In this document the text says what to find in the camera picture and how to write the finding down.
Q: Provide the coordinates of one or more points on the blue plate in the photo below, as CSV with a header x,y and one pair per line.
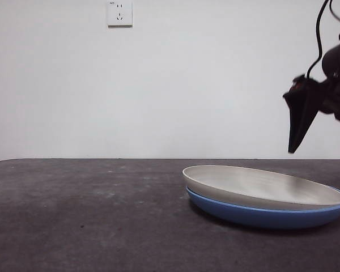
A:
x,y
258,219

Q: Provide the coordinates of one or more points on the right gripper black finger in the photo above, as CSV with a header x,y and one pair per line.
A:
x,y
301,113

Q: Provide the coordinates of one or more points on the white wall socket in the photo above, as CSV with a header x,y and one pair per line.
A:
x,y
119,14

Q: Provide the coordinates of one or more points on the white plate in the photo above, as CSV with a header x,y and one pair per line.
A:
x,y
258,184

